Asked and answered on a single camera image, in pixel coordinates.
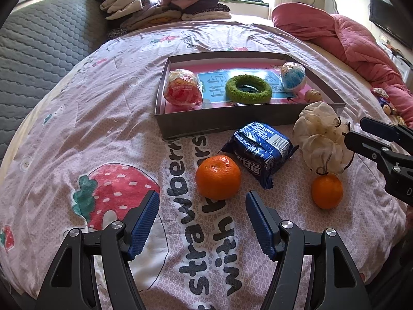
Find beige bed sheet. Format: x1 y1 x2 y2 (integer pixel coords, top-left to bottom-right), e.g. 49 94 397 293
303 40 404 120

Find red toy egg packet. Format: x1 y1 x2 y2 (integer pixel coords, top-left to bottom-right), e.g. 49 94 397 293
164 68 204 106

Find black television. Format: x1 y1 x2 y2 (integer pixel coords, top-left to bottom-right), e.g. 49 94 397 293
369 0 413 50

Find cream mesh scrunchie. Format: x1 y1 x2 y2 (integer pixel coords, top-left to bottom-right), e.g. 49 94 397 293
293 102 355 175

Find green windowsill mat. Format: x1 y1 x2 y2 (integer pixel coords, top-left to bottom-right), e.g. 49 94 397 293
223 0 270 7

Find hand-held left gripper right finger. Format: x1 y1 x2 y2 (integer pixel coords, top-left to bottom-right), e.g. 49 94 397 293
245 190 373 310

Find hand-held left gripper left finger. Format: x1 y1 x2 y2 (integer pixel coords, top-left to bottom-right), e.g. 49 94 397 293
35 190 161 310

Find pile of folded clothes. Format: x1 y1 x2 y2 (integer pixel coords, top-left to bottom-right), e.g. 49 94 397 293
93 0 232 34

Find blue toy egg packet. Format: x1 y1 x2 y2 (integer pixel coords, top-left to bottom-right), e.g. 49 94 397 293
280 61 306 91

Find blue cookie packet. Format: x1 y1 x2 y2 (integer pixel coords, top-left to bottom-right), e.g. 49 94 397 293
220 122 299 189

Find white curved chair back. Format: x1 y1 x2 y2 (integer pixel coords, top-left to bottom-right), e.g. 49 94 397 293
312 0 339 15

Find grey quilted headboard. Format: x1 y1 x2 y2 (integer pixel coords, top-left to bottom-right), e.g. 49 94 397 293
0 0 112 165

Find small doll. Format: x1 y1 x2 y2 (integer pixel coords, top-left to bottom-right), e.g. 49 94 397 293
371 87 407 125

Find shallow grey cardboard box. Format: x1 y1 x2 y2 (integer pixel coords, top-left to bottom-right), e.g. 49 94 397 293
154 51 346 141

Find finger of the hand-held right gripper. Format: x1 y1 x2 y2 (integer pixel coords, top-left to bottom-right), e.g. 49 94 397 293
360 117 413 157
344 130 404 176

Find pink book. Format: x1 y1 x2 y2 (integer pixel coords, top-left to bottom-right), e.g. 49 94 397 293
164 66 312 113

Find white drawer cabinet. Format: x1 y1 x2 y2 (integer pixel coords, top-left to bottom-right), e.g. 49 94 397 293
384 43 413 84

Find pink quilt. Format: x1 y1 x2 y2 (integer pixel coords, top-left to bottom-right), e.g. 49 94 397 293
271 3 413 126

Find green fluffy ring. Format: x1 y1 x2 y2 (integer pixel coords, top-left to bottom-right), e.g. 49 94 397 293
225 75 272 104

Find orange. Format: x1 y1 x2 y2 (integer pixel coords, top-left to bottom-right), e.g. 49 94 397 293
195 155 242 200
311 174 343 210

